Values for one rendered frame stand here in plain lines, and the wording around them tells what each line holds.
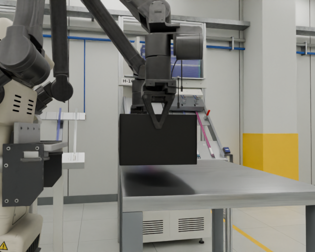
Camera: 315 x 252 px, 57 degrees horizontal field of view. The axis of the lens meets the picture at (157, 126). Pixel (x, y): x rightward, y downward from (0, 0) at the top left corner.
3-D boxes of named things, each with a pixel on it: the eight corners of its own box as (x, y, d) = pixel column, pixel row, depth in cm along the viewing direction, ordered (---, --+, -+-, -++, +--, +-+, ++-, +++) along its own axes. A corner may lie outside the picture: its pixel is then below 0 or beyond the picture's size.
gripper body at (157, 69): (168, 95, 70) (168, 64, 70) (177, 88, 60) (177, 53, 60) (141, 94, 69) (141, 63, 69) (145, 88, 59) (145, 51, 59)
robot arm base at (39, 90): (26, 97, 114) (15, 93, 102) (43, 85, 115) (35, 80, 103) (40, 115, 114) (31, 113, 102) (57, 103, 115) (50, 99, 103)
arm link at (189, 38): (153, 25, 72) (149, 1, 64) (200, 24, 71) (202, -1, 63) (151, 69, 68) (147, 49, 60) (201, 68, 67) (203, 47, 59)
